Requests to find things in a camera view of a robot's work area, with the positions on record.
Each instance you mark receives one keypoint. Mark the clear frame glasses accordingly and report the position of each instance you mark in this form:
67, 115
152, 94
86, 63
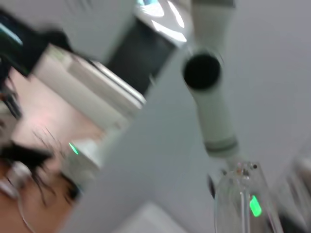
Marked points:
233, 194

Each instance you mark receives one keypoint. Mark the black screen panel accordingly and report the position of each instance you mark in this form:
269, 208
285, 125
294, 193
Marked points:
141, 53

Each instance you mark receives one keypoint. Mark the white cabinet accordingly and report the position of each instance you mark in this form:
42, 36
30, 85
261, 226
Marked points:
85, 80

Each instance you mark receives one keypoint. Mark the white device with green light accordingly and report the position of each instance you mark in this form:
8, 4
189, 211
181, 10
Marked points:
85, 157

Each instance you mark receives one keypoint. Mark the dark monitor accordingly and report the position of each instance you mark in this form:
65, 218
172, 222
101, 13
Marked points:
48, 41

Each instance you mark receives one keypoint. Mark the person with black hair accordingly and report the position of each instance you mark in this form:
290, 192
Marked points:
36, 213

